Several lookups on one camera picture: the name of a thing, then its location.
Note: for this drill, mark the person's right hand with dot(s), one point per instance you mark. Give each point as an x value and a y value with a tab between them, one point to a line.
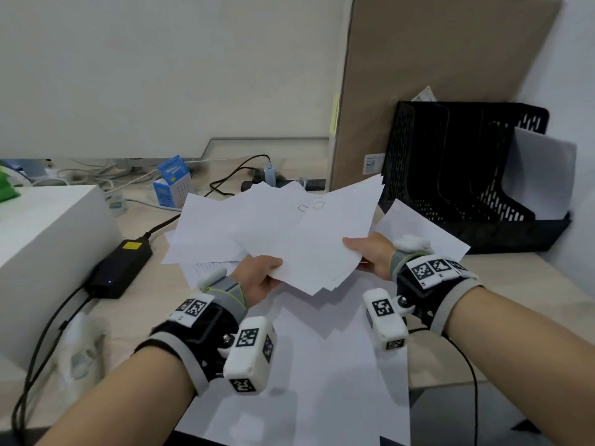
374	253

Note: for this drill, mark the person's left hand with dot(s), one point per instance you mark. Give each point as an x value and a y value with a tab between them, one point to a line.
253	277

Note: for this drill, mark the person's right thumb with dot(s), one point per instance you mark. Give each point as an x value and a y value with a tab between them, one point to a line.
355	243

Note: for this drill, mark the person's left thumb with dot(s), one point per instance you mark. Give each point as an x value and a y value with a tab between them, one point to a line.
268	265

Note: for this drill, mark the fanned bundle of white papers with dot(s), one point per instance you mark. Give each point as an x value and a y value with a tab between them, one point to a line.
297	227

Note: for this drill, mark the person's right forearm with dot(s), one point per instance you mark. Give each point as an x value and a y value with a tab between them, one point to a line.
525	357

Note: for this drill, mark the person's left forearm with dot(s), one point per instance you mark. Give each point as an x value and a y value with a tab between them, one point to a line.
125	404

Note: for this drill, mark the small white paper sheet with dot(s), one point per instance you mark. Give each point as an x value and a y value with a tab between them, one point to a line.
432	236

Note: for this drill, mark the white barcode label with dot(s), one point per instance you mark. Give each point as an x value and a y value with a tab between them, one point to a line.
374	163

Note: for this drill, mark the flat black device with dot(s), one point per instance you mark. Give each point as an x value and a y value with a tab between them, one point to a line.
297	183

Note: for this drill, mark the grey usb hub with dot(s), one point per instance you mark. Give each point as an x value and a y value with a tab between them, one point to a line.
271	175

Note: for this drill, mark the black mesh file organizer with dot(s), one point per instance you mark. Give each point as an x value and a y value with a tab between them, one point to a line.
446	181

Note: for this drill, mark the large white paper sheet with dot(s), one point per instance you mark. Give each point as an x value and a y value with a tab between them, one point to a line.
316	376

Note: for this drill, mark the blue and white carton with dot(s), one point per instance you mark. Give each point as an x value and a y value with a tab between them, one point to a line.
173	185

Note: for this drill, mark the yellow sticky note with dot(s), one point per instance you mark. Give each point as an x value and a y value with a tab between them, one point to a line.
334	113

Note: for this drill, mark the black power adapter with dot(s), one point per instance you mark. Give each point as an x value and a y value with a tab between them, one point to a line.
122	267

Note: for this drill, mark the brown cardboard board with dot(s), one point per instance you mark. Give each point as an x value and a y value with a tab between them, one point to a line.
432	64

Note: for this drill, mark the white paper in organizer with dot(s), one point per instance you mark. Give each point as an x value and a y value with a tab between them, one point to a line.
539	176

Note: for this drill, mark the clear plastic bag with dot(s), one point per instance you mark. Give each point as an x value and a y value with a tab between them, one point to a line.
81	352

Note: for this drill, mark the white box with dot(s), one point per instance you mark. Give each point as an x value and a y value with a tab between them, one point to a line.
42	260

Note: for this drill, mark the green object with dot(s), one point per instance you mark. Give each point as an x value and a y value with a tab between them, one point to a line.
7	185

